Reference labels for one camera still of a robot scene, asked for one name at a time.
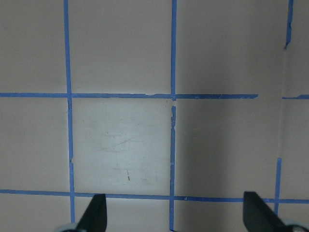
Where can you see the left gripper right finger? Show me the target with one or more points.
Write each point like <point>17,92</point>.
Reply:
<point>258,217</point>

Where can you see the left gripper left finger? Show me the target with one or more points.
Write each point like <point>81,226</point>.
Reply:
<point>94,218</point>

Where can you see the brown paper table cover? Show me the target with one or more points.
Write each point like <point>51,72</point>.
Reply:
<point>172,108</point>

